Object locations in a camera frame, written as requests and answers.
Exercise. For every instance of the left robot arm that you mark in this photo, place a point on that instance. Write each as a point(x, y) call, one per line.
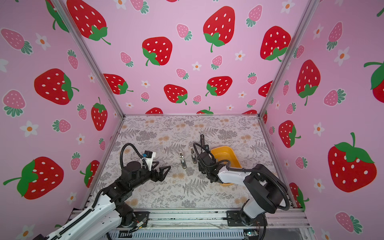
point(109, 208)

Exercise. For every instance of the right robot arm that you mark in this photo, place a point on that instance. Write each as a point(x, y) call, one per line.
point(268, 193)

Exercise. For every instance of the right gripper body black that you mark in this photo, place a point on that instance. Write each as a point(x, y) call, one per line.
point(200, 167)

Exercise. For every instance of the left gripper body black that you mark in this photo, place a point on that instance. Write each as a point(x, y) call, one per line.
point(146, 176)

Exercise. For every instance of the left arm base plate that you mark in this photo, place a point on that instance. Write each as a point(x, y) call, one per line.
point(135, 218)

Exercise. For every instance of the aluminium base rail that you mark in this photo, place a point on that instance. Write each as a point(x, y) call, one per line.
point(208, 224)

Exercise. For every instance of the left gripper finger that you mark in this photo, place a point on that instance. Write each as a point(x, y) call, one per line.
point(155, 164)
point(163, 171)

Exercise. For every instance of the yellow plastic tray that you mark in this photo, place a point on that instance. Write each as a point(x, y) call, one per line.
point(227, 153)

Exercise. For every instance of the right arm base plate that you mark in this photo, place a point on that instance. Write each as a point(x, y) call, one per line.
point(240, 219)

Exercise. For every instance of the long black stapler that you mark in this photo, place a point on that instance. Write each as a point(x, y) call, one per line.
point(202, 139)

